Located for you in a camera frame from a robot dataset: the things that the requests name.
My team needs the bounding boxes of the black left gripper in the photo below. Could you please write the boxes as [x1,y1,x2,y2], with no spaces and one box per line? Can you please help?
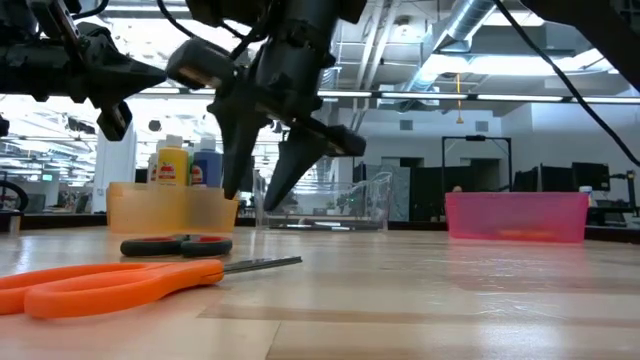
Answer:
[22,25,168,142]

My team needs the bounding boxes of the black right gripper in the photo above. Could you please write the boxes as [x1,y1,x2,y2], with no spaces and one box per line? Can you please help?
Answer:
[207,0,368,212]

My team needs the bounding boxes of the yellow paint bottle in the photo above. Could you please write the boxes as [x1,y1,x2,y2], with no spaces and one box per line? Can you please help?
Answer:
[156,133,191,187]

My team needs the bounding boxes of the black and red scissors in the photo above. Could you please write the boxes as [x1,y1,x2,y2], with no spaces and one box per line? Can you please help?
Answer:
[119,234,234,259]

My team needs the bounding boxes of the orange-handled scissors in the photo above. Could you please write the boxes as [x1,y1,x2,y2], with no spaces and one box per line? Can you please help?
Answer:
[0,255,304,320]

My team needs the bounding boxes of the white square column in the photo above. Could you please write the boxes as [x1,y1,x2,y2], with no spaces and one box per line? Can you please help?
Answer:
[92,122,138,214]

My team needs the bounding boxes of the orange translucent plastic bin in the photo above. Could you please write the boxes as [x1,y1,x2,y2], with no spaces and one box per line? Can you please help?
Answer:
[106,182,240,235]

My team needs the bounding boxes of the clear plastic bin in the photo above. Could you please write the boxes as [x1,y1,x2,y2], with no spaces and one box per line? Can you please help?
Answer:
[253,169,392,232]

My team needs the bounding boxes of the grey office chair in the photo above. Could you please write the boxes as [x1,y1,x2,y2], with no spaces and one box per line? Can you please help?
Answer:
[14,193,47,215]

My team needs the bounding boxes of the long linear ceiling light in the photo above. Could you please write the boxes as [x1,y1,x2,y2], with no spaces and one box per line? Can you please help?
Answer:
[134,84,640,106]

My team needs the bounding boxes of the pink translucent plastic bin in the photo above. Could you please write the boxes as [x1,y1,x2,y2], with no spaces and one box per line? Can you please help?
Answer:
[444,191,590,245]

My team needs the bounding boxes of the black desk monitor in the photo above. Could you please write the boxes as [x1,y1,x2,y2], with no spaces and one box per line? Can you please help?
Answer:
[572,162,611,192]
[538,165,576,194]

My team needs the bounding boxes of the black right camera cable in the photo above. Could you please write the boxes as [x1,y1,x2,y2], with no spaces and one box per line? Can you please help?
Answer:
[156,0,261,57]

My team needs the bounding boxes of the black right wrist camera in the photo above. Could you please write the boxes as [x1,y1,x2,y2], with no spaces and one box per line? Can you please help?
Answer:
[166,38,237,92]

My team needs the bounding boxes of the yellow hanging cord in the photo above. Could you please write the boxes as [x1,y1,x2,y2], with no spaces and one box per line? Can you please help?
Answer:
[453,73,465,126]

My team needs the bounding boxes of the black background rig frame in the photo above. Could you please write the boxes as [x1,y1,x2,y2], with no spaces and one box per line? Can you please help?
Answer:
[441,135,513,194]

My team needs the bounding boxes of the silver spiral ceiling duct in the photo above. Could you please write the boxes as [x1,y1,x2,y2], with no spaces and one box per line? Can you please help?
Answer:
[399,0,501,96]

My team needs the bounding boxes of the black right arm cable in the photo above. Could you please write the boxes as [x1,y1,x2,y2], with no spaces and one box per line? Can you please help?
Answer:
[492,0,640,169]

